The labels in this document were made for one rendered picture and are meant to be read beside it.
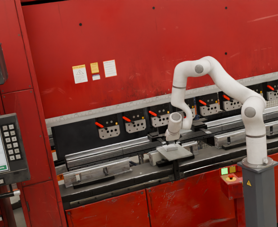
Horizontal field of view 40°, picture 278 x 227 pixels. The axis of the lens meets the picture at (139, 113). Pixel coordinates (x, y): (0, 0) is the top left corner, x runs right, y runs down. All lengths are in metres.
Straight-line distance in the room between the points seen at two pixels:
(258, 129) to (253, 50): 0.90
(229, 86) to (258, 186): 0.64
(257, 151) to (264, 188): 0.23
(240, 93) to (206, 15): 0.75
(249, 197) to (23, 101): 1.53
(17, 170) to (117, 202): 0.96
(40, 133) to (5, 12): 0.74
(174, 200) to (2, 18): 1.73
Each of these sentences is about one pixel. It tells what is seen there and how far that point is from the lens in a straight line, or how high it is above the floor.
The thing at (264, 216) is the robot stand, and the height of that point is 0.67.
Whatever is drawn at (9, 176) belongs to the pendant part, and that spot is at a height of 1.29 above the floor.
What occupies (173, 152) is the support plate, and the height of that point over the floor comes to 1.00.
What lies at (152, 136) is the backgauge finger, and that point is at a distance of 3.06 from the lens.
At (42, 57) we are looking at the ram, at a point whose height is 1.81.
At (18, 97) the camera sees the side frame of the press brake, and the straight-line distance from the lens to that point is 2.37.
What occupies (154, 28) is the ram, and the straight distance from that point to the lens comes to 2.70.
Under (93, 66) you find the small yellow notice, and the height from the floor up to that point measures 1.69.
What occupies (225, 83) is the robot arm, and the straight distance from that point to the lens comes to 2.34.
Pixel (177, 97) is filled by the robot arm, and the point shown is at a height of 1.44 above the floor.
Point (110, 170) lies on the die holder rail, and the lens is 2.81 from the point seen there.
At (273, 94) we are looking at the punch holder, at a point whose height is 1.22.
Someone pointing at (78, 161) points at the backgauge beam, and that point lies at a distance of 3.01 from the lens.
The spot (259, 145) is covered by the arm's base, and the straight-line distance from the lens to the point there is 2.40.
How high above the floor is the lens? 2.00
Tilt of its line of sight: 15 degrees down
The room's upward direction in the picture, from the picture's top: 8 degrees counter-clockwise
